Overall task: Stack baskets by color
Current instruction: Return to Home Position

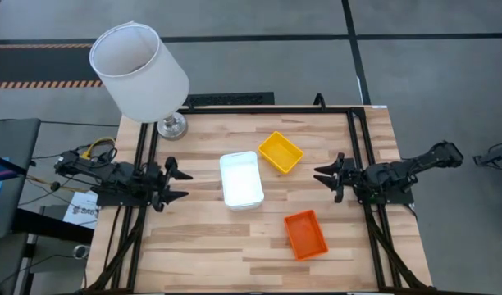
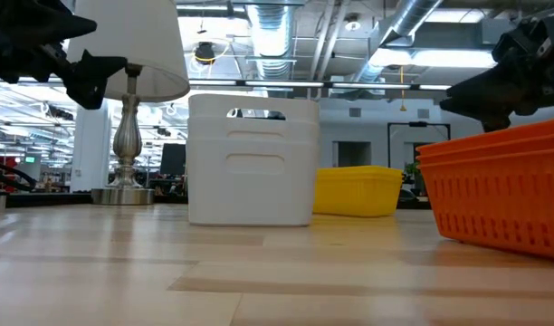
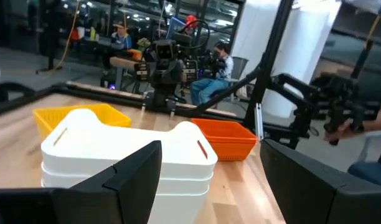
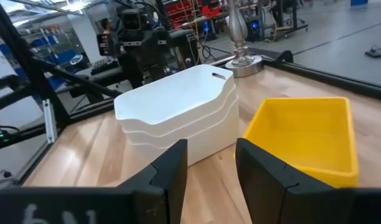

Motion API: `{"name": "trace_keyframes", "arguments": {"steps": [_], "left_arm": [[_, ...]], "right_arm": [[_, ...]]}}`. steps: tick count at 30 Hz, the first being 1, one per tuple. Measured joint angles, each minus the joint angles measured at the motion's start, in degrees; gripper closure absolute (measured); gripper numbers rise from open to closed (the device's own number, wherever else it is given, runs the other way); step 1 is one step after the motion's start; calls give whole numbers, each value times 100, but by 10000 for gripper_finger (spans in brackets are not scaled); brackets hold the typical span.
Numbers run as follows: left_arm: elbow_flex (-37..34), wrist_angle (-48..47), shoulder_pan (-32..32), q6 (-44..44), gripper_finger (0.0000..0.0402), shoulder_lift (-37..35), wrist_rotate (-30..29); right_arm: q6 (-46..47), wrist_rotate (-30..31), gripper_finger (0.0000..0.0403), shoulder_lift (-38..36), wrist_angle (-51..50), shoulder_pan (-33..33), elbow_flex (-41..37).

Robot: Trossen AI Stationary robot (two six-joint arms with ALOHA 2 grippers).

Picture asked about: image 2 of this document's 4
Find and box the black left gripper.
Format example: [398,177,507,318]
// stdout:
[0,0,128,110]

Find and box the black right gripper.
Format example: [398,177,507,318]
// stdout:
[439,15,554,133]

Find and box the orange slotted plastic basket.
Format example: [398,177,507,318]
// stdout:
[419,147,554,263]
[416,133,554,167]
[415,118,554,158]

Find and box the table lamp with white shade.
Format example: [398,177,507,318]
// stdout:
[66,0,191,206]

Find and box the white room pillar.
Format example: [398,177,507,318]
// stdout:
[70,100,112,193]

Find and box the green potted plant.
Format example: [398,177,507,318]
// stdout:
[403,161,425,194]

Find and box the long ceiling light strip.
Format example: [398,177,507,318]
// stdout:
[188,79,453,91]

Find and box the black monitor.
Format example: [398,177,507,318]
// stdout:
[159,143,188,177]

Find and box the yellow hanging cord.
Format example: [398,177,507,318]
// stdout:
[398,65,408,113]

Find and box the tall black metal frame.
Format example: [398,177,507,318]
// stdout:
[387,120,452,168]

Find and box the slanted silver ceiling duct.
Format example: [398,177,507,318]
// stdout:
[353,0,444,87]

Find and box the black ceiling camera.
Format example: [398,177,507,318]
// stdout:
[194,41,217,64]

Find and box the black cable bundle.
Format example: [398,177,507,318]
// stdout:
[0,158,39,192]

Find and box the black ledge rail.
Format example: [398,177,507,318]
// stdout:
[0,191,190,211]

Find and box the ribbed silver ceiling duct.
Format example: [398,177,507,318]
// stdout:
[245,3,297,96]

